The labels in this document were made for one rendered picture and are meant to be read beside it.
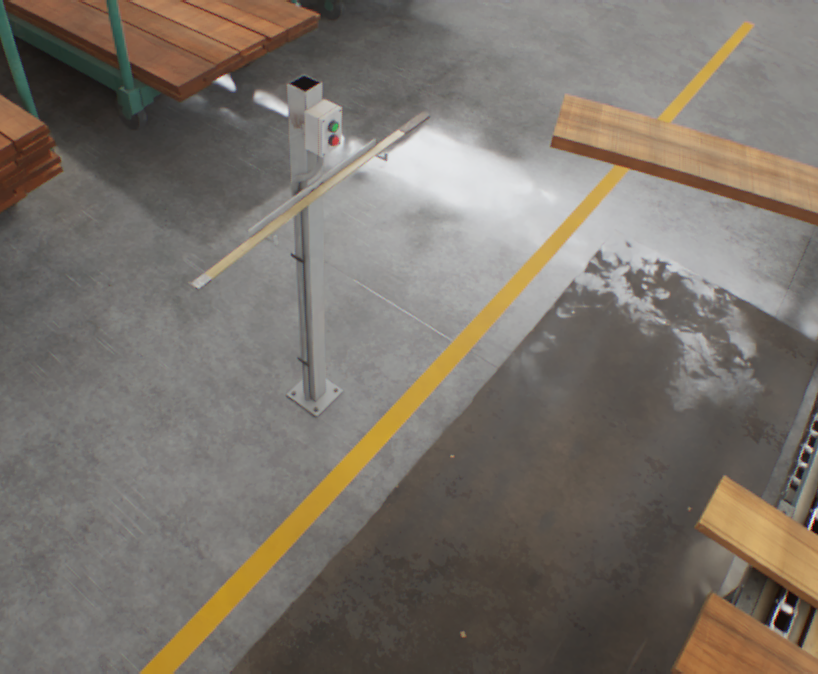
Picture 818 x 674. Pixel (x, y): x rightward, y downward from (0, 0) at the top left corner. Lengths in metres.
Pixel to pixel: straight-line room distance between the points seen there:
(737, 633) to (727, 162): 1.53
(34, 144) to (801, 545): 2.79
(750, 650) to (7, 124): 2.90
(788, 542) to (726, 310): 1.82
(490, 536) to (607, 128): 1.40
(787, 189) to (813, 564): 1.28
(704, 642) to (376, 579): 1.15
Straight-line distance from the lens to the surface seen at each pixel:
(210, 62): 3.52
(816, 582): 1.75
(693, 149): 2.54
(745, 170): 2.55
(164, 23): 3.90
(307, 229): 2.02
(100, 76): 3.82
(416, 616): 2.34
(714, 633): 1.59
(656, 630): 2.52
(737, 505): 1.73
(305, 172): 1.89
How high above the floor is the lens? 2.24
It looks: 51 degrees down
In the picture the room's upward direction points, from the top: 6 degrees clockwise
